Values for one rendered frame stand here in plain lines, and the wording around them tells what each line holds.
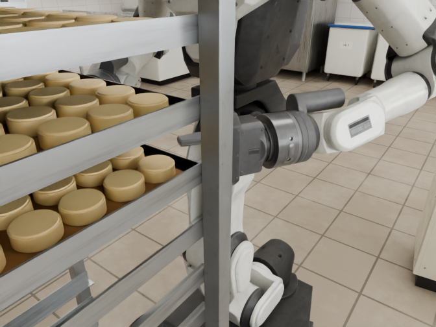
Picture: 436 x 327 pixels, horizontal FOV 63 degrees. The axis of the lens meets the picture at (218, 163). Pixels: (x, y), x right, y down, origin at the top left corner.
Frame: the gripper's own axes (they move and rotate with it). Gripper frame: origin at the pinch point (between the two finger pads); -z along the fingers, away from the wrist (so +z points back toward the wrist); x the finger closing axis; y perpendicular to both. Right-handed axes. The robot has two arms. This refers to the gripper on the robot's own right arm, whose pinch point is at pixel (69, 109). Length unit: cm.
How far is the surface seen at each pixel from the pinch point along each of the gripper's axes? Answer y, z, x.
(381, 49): 186, 425, -54
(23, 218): 14.4, -36.7, 1.1
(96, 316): 21.3, -38.8, -9.7
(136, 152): 20.7, -19.9, 1.1
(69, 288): -6.9, -4.1, -45.4
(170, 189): 27.6, -28.0, 0.4
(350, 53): 153, 443, -63
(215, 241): 32.5, -24.3, -10.2
